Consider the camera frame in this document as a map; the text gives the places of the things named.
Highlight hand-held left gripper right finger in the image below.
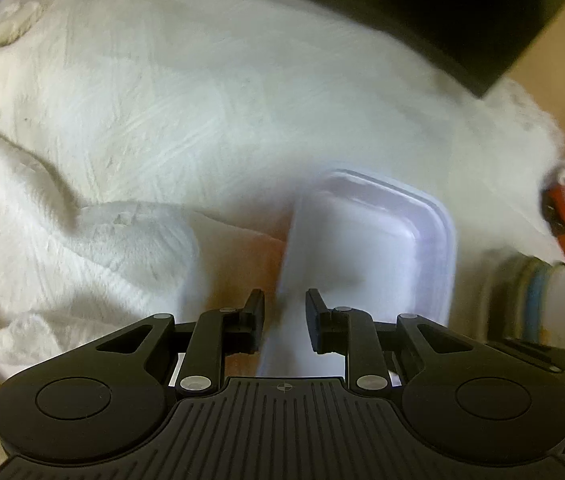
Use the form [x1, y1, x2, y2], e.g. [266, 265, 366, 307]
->
[305, 288, 486, 393]

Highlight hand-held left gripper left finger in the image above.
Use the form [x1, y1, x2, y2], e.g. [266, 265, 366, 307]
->
[95, 288, 266, 394]

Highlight white square plastic container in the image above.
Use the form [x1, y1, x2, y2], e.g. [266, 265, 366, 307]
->
[256, 168, 459, 379]

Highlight white fluffy blanket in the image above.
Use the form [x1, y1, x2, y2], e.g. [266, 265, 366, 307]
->
[0, 0, 565, 383]

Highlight black box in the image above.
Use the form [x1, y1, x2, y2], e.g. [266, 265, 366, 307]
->
[267, 0, 565, 99]

